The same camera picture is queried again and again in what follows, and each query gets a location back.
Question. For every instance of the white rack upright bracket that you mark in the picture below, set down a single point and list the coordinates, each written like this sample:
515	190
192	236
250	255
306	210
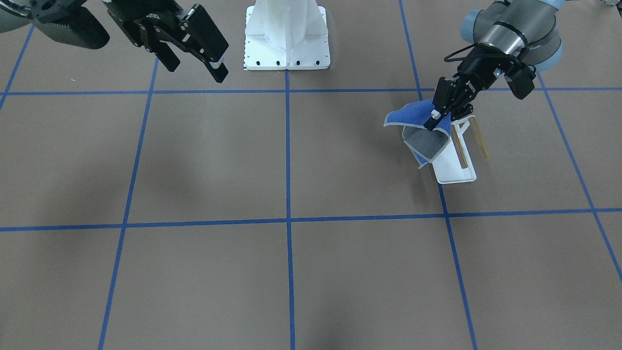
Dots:
461	125

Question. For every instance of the white towel rack base tray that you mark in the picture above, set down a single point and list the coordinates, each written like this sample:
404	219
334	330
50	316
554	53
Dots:
447	168

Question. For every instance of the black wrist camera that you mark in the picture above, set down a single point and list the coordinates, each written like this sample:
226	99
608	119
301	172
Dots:
68	22
520	80

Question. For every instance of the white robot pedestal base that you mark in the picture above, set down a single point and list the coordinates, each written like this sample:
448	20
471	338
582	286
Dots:
286	35

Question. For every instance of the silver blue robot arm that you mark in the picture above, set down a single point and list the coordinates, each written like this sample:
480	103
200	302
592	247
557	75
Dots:
9	14
514	38

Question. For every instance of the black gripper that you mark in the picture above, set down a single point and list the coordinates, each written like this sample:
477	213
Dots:
479	74
127	15

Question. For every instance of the blue microfibre towel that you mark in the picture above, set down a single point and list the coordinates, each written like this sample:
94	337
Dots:
424	144

